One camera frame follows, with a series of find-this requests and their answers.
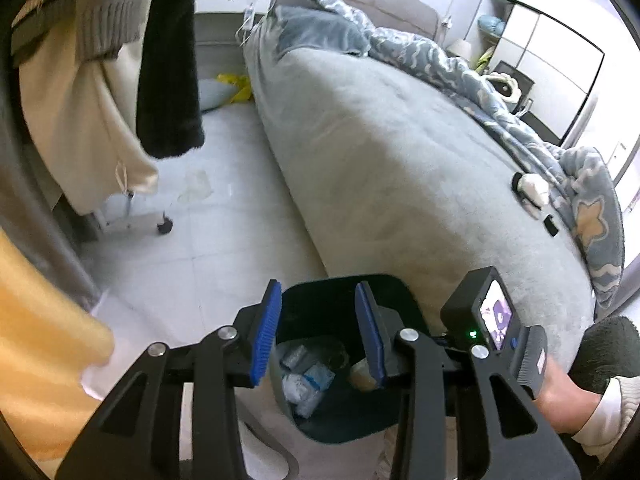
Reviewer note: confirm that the white clothes rack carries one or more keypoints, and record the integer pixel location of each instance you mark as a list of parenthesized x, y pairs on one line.
[(130, 220)]

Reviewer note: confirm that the olive knit cardigan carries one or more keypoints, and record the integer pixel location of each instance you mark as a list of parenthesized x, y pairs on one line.
[(95, 15)]

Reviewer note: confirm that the black long coat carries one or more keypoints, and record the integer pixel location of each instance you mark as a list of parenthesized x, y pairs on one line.
[(170, 60)]

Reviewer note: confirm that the grey bed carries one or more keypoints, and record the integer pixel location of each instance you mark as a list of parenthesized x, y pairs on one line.
[(380, 160)]

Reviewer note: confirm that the blue tissue packet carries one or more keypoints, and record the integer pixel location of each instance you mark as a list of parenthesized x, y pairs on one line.
[(320, 376)]

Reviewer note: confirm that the blue plush pillow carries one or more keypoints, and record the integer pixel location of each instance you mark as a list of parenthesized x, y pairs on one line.
[(490, 24)]

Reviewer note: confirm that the dark grey fleece clothing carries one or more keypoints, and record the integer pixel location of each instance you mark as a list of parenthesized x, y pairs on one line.
[(607, 355)]

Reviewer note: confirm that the black chair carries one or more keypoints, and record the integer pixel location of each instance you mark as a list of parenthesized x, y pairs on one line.
[(522, 80)]

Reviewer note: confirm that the white wardrobe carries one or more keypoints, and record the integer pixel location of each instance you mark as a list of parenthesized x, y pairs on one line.
[(555, 55)]

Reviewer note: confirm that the person's right forearm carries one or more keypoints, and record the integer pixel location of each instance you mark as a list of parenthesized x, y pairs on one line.
[(565, 400)]

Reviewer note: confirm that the bedside lamp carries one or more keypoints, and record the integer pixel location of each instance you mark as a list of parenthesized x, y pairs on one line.
[(460, 47)]

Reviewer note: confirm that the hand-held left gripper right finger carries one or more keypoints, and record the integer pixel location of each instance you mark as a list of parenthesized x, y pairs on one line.
[(370, 340)]

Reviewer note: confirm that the yellow cloth on floor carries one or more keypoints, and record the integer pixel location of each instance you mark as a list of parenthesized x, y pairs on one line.
[(237, 87)]

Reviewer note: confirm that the clear plastic bottle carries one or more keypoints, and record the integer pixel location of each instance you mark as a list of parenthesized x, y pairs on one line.
[(300, 395)]

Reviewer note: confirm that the blue-grey pillow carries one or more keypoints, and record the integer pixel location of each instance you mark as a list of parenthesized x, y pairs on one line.
[(320, 30)]

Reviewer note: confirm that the small black item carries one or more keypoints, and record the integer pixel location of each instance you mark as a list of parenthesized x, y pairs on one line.
[(551, 225)]

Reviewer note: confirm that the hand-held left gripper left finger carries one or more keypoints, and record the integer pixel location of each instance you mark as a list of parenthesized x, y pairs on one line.
[(262, 335)]

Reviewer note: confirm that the cream long coat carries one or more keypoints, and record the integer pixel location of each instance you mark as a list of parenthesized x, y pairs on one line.
[(85, 125)]

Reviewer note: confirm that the blue patterned fleece blanket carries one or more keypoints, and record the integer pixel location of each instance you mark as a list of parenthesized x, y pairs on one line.
[(450, 65)]

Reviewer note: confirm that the white vanity desk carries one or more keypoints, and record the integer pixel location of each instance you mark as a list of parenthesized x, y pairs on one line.
[(220, 15)]

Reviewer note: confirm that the dark teal bin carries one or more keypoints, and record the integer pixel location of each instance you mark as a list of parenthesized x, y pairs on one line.
[(345, 420)]

